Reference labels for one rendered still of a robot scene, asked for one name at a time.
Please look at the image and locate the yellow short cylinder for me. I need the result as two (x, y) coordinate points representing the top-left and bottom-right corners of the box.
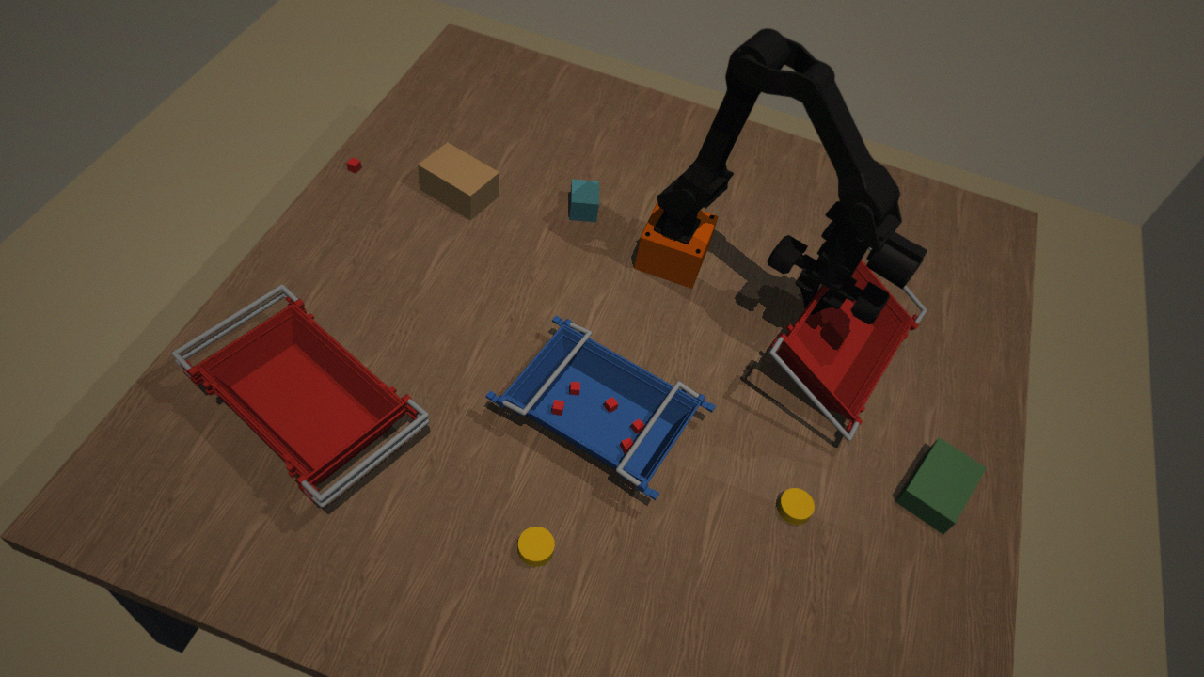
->
(777, 488), (815, 525)
(517, 526), (555, 567)

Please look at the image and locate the blue plastic tray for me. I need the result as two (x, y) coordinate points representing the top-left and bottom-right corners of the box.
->
(485, 314), (716, 500)

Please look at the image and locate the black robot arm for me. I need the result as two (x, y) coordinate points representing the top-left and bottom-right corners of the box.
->
(654, 29), (927, 289)

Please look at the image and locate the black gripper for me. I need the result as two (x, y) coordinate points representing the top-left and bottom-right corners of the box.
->
(768, 235), (889, 324)

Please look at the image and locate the green block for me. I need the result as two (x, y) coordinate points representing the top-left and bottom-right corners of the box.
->
(896, 437), (986, 535)

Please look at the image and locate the teal cube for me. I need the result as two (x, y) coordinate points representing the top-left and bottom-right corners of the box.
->
(569, 179), (600, 222)

